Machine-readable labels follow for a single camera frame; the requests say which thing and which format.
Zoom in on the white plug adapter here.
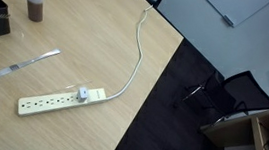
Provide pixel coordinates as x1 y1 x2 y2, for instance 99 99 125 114
75 86 90 104

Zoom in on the cream power strip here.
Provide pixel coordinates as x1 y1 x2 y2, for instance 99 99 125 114
16 78 108 126

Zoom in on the silver table knife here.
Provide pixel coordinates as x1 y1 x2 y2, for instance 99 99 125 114
0 42 63 88

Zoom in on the wooden desk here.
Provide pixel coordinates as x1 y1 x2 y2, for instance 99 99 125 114
197 101 269 150

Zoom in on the black mesh office chair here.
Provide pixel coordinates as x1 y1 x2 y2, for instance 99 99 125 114
171 62 269 133

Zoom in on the cream power strip cord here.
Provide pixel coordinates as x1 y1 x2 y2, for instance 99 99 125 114
105 1 155 105

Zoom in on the wall whiteboard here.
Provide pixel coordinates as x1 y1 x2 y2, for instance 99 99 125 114
194 0 269 32

